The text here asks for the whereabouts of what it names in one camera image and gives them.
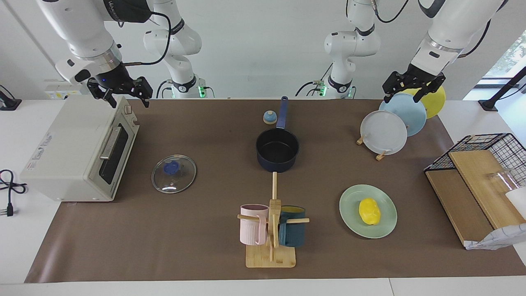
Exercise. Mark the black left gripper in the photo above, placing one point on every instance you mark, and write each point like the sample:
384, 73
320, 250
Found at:
419, 75

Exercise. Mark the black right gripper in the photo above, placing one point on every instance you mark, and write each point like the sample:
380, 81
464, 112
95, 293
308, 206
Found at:
113, 80

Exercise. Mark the glass lid blue knob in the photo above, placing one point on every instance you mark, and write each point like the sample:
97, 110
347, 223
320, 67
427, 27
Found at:
173, 174

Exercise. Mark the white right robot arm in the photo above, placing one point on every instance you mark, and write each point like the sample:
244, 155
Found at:
78, 24

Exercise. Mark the yellow plate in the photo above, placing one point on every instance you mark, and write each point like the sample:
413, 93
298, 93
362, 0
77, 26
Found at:
435, 102

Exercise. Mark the light blue plate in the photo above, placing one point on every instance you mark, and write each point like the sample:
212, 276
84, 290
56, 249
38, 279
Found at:
413, 117

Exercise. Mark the grey plate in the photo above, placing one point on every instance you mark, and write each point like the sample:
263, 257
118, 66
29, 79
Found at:
384, 132

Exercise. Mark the wooden plate rack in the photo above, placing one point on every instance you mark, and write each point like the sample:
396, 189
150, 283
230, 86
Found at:
381, 156

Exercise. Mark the green plate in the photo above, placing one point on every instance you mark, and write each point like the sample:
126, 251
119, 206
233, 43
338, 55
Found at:
353, 222

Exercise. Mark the white power strip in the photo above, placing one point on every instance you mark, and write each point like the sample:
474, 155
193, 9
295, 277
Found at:
61, 88

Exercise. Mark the beige toaster oven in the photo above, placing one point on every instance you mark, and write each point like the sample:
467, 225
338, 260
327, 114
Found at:
74, 152

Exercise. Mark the black angled stand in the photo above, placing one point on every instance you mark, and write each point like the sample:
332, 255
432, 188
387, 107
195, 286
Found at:
503, 90

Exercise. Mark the bright window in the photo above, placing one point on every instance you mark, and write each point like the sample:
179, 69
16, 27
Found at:
511, 57

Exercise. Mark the black table clamp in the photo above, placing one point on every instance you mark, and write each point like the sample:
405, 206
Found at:
8, 103

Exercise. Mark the wooden shelf rack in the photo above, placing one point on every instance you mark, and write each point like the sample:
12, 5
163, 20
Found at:
460, 201

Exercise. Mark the clear glass cup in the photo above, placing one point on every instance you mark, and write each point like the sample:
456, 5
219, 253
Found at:
503, 179

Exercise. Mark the dark blue saucepan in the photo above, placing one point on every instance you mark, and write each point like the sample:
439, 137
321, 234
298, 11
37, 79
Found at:
277, 150

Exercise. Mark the brown table mat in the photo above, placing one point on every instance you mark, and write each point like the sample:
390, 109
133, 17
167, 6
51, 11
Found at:
197, 230

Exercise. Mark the white patterned cloth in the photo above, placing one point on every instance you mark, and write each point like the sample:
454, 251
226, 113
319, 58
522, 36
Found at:
499, 238

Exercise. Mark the pink ribbed mug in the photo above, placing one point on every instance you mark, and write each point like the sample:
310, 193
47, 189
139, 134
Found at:
251, 228

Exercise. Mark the dark teal mug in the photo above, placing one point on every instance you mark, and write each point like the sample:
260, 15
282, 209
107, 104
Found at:
294, 234

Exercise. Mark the wooden mug tree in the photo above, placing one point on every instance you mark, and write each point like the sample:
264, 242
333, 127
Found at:
271, 257

